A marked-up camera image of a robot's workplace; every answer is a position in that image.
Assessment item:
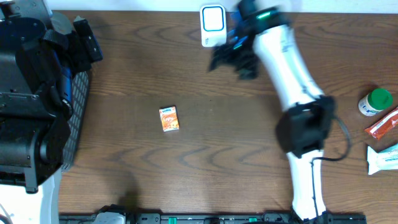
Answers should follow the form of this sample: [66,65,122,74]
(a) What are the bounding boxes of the green lid jar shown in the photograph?
[358,88,393,116]

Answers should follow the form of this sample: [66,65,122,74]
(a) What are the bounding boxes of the white barcode scanner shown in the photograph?
[199,4,227,47]

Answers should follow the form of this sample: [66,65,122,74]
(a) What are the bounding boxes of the orange candy bar wrapper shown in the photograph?
[364,108,397,139]

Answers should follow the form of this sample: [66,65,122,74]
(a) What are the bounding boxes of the teal wipes packet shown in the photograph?
[367,144,397,175]

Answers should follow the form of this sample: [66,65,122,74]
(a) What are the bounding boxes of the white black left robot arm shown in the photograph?
[1,1,103,223]

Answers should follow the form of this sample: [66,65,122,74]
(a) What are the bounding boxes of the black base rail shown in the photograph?
[59,205,367,224]

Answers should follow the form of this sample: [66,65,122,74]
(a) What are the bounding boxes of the grey plastic mesh basket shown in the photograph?
[46,11,91,174]

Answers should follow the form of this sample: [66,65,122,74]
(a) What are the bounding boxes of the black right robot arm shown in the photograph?
[209,1,335,222]

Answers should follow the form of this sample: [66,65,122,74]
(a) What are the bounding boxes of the small orange snack box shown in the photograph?
[159,106,180,132]

